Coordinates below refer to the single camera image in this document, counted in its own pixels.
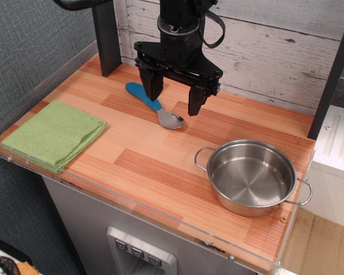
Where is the dark grey post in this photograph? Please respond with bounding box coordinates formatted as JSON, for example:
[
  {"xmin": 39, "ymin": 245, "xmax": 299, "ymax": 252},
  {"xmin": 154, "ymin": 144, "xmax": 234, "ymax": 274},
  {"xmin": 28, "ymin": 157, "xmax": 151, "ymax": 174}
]
[
  {"xmin": 92, "ymin": 1, "xmax": 122, "ymax": 77},
  {"xmin": 307, "ymin": 33, "xmax": 344, "ymax": 140}
]

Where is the black cable loop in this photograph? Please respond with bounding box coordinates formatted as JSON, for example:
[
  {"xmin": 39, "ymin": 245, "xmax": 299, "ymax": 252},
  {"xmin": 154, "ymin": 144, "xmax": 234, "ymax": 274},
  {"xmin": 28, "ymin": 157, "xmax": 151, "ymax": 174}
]
[{"xmin": 199, "ymin": 7, "xmax": 226, "ymax": 49}]

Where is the green folded towel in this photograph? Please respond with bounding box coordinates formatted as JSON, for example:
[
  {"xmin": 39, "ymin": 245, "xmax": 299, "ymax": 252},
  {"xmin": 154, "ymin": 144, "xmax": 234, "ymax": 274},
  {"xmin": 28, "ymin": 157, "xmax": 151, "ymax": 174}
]
[{"xmin": 1, "ymin": 101, "xmax": 107, "ymax": 174}]

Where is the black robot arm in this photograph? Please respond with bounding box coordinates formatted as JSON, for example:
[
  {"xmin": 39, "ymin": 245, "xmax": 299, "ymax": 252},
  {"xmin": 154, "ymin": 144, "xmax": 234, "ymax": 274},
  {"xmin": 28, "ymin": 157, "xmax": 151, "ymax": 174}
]
[{"xmin": 134, "ymin": 1, "xmax": 225, "ymax": 116}]

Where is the dark grey left post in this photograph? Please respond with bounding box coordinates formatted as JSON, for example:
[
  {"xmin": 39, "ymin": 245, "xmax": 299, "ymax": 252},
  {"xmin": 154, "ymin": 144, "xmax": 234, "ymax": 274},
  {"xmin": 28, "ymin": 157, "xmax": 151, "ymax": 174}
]
[{"xmin": 92, "ymin": 1, "xmax": 122, "ymax": 77}]

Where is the dark grey right post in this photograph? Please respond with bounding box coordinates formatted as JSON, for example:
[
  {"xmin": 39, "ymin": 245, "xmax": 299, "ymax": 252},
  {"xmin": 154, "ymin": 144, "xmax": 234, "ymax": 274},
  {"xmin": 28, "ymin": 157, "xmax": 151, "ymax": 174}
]
[{"xmin": 307, "ymin": 33, "xmax": 344, "ymax": 140}]

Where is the orange black object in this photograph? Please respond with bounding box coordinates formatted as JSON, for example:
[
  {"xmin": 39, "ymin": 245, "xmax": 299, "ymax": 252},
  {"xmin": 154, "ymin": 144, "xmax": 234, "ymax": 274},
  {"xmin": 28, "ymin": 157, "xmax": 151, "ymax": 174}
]
[{"xmin": 0, "ymin": 240, "xmax": 41, "ymax": 275}]

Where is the blue handled metal spoon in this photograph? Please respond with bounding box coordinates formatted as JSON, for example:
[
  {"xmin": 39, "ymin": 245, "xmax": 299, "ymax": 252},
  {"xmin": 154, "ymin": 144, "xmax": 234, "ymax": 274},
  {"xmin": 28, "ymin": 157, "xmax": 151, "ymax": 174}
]
[{"xmin": 126, "ymin": 82, "xmax": 185, "ymax": 129}]

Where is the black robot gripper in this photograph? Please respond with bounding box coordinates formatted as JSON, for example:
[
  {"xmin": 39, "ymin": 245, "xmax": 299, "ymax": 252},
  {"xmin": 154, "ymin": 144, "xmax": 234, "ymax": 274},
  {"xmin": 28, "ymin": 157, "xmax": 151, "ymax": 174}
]
[{"xmin": 134, "ymin": 27, "xmax": 223, "ymax": 116}]

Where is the stainless steel pot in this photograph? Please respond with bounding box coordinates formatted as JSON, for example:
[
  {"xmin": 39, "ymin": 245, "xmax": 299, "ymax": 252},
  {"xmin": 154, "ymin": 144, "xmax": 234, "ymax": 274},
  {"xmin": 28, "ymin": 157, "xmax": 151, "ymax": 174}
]
[{"xmin": 194, "ymin": 139, "xmax": 300, "ymax": 217}]

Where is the silver dispenser panel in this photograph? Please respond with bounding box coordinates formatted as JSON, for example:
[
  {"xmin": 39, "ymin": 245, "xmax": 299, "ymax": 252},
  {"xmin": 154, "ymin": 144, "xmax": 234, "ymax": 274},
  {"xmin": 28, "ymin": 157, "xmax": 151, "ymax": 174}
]
[{"xmin": 107, "ymin": 226, "xmax": 178, "ymax": 274}]

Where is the clear acrylic edge guard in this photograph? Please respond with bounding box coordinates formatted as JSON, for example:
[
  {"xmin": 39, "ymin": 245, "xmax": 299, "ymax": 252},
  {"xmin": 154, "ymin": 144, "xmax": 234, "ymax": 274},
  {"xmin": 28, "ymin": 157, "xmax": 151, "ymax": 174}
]
[{"xmin": 0, "ymin": 142, "xmax": 306, "ymax": 274}]

